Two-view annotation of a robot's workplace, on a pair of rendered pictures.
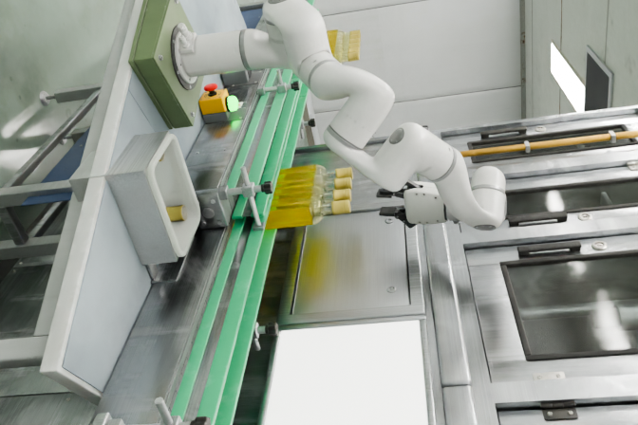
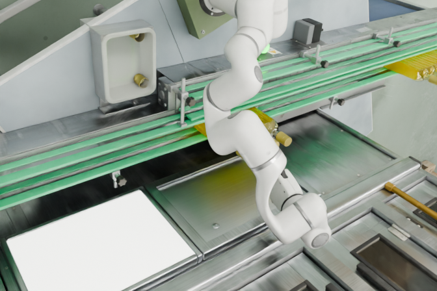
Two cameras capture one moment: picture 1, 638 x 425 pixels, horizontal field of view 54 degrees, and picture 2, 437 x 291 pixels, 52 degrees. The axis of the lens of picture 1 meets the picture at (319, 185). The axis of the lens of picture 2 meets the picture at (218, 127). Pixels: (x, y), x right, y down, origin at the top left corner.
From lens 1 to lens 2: 0.83 m
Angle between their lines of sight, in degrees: 35
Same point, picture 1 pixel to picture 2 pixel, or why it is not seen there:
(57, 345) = not seen: outside the picture
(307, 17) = not seen: outside the picture
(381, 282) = (219, 217)
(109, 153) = (105, 17)
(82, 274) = (28, 66)
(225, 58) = (227, 4)
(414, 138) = (237, 123)
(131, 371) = (24, 134)
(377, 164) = (213, 125)
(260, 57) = not seen: hidden behind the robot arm
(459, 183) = (263, 184)
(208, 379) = (35, 165)
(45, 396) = not seen: hidden behind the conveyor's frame
